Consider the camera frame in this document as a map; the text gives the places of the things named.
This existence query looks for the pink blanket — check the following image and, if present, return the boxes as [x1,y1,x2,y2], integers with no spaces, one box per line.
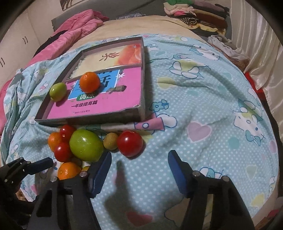
[1,9,109,132]

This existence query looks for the large green jujube fruit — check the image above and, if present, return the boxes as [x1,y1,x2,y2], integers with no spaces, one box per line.
[69,129,104,162]

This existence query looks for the grey cardboard box tray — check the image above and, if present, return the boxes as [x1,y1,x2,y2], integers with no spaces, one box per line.
[35,36,145,127]

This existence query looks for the pink Chinese workbook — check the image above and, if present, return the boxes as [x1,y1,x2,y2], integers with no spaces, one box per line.
[47,67,142,119]

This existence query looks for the black garment on bed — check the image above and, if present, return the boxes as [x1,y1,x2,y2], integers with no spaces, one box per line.
[34,30,67,57]

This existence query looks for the cream satin curtain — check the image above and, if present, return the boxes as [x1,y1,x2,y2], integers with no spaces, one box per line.
[230,1,282,136]

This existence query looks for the small brown longan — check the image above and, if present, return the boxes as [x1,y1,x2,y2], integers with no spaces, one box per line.
[103,132,118,150]
[71,157,90,171]

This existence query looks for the small brown longan front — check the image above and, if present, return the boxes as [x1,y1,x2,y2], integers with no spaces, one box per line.
[71,157,90,171]

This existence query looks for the cream orange booklet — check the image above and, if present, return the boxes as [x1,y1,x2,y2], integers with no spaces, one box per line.
[68,43,142,80]

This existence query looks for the red tomato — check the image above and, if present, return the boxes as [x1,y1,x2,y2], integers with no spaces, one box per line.
[59,125,76,142]
[54,142,73,162]
[117,130,143,158]

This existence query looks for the stack of folded clothes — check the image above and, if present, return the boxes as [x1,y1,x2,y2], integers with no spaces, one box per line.
[164,1,230,38]

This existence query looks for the white wardrobe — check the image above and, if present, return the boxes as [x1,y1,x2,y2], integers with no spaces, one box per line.
[0,11,40,86]

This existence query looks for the small green apple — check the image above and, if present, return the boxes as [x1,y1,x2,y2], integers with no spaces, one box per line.
[49,82,67,102]

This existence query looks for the wall painting panels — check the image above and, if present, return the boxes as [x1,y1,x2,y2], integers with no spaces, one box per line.
[59,0,84,11]

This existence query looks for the beige bed sheet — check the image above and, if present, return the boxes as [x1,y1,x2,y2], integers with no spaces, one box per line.
[69,15,204,50]

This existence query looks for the orange tangerine front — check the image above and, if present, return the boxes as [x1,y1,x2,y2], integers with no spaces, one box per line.
[57,162,81,180]

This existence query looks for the red tomato top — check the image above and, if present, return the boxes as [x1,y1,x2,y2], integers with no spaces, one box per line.
[59,125,76,142]

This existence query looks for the orange tangerine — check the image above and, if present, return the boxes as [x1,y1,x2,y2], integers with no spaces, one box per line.
[57,162,81,180]
[79,72,101,93]
[47,132,62,152]

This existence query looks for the grey headboard cushion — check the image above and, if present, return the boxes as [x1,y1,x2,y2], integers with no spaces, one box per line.
[51,0,166,31]

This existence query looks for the small brown longan back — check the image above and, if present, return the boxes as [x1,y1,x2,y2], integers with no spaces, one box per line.
[103,132,118,150]

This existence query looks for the white crumpled garment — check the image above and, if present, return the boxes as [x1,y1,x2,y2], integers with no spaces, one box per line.
[207,34,250,72]

